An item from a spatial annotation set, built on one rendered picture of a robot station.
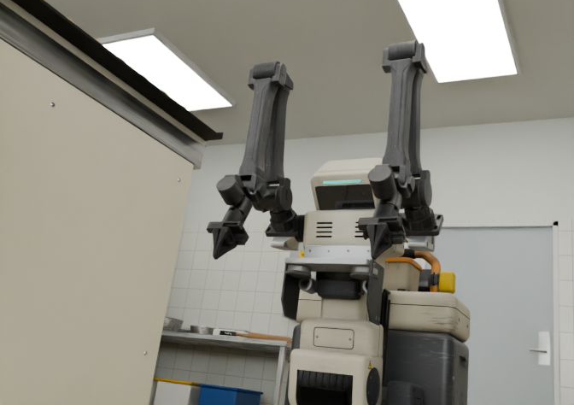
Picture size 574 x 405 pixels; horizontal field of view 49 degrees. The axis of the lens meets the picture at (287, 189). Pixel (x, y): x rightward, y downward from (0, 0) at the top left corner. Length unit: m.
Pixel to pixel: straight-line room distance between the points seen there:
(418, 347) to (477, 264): 3.56
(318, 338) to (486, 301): 3.70
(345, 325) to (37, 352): 1.02
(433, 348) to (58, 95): 1.36
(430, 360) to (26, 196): 1.36
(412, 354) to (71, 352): 1.22
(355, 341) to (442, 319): 0.32
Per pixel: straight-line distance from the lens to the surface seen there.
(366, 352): 1.76
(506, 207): 5.57
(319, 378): 1.76
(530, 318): 5.35
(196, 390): 5.65
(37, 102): 0.95
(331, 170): 1.87
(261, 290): 6.10
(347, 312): 1.81
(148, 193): 1.10
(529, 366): 5.31
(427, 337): 1.97
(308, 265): 1.76
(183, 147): 1.20
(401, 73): 1.71
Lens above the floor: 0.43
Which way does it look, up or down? 19 degrees up
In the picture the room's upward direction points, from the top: 8 degrees clockwise
